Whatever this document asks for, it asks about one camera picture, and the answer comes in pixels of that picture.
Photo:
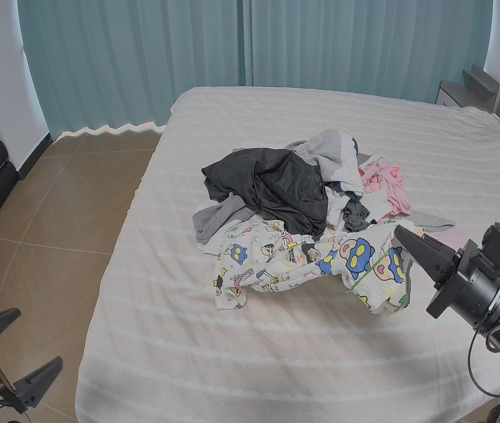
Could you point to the pile of clothes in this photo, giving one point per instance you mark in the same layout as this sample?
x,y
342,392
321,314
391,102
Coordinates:
x,y
333,157

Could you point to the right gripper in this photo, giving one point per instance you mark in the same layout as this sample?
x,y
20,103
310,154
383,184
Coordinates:
x,y
465,289

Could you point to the grey bedside table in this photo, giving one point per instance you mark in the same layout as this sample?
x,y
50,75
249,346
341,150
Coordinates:
x,y
463,90

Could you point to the white printed pyjama top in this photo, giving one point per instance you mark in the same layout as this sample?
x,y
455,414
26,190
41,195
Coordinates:
x,y
276,258

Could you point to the black garment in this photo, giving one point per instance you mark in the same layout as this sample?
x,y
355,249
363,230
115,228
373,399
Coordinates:
x,y
276,183

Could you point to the pink garment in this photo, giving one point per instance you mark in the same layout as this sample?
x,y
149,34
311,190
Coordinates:
x,y
386,183

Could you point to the bed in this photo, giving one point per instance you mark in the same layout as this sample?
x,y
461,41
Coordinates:
x,y
232,368

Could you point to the blue-green curtain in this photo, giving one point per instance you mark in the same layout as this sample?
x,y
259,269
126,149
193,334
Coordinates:
x,y
135,46
364,29

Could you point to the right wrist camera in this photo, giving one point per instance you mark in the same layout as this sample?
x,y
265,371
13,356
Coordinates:
x,y
498,247

